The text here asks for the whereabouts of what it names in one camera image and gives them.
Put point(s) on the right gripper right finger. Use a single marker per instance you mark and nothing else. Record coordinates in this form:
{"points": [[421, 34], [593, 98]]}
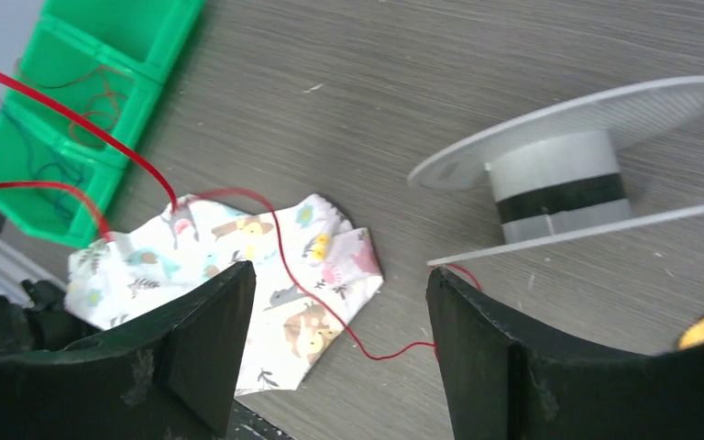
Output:
{"points": [[509, 376]]}

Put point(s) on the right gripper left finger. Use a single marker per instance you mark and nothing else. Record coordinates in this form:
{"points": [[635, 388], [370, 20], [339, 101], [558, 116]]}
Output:
{"points": [[170, 373]]}

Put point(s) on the grey plastic spool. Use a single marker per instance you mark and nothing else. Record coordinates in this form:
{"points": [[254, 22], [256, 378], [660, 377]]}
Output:
{"points": [[554, 173]]}

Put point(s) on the green three-compartment bin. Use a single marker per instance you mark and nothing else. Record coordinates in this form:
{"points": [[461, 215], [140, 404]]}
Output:
{"points": [[107, 61]]}

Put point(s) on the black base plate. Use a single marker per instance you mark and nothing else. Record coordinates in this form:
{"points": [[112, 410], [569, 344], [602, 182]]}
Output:
{"points": [[245, 424]]}

